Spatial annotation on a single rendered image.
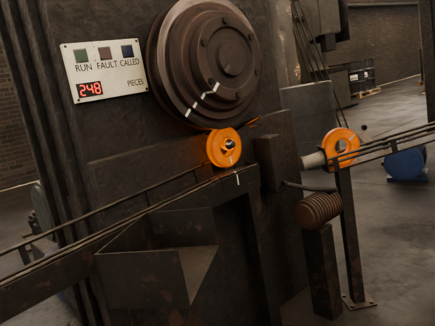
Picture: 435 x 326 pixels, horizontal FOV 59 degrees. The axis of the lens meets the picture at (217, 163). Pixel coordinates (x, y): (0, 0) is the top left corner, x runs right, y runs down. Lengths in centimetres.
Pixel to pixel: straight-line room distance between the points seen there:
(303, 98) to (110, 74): 293
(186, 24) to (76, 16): 34
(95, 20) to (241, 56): 49
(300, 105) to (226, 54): 279
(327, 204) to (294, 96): 256
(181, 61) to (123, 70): 21
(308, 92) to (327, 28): 540
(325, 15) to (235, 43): 803
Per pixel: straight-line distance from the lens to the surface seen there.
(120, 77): 134
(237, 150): 146
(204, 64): 126
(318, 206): 157
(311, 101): 405
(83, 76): 129
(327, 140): 160
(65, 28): 133
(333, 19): 953
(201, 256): 105
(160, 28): 130
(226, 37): 135
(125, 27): 141
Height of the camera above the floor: 103
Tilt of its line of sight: 11 degrees down
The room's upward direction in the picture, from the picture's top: 11 degrees counter-clockwise
